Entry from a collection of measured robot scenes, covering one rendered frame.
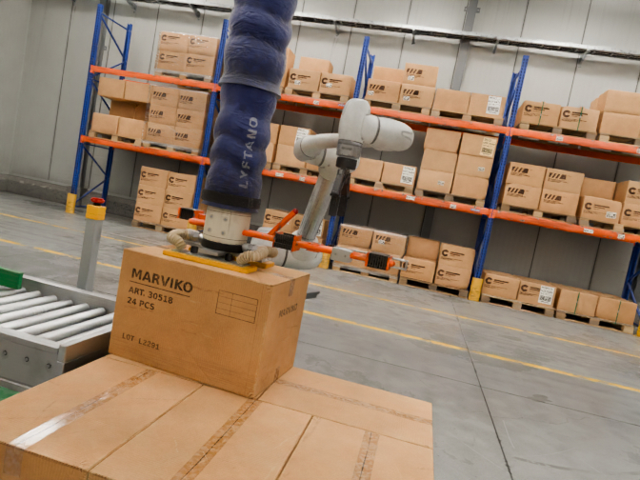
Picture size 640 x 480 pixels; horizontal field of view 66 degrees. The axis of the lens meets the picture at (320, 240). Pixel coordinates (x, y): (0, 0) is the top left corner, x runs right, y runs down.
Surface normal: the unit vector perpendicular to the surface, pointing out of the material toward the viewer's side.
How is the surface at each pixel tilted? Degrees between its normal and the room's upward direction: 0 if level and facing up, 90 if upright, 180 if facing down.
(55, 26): 90
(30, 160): 90
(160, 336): 90
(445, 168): 92
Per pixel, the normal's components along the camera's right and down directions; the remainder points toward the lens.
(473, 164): -0.22, 0.04
